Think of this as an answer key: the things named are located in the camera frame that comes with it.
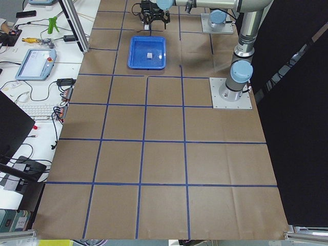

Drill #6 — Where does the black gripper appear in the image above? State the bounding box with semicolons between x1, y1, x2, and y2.
139;1;170;29

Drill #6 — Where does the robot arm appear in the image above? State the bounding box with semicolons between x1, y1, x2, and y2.
151;1;270;102
131;1;235;30

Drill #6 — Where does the blue plastic tray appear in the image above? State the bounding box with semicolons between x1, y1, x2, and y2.
127;36;166;70

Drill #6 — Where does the black power adapter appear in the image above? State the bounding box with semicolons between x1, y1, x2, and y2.
63;35;76;42

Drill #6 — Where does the black usb hub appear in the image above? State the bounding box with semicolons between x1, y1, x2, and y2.
60;87;73;101

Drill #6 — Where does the teach pendant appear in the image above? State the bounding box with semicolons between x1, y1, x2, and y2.
15;49;57;81

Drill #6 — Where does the black phone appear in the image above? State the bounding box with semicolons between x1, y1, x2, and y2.
16;10;36;18

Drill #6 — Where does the yellow tool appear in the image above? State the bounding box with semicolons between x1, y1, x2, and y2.
22;37;40;44

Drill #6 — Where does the white keyboard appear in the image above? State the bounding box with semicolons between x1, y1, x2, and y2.
17;103;62;121

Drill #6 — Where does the black monitor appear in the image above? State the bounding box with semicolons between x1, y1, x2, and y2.
0;91;47;183

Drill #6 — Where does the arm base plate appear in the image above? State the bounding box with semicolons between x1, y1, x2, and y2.
200;13;234;35
209;77;253;110

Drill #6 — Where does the aluminium frame post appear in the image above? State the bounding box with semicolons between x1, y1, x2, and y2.
59;0;90;53

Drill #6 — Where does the green handled reach grabber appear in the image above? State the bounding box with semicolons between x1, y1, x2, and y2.
47;16;59;34

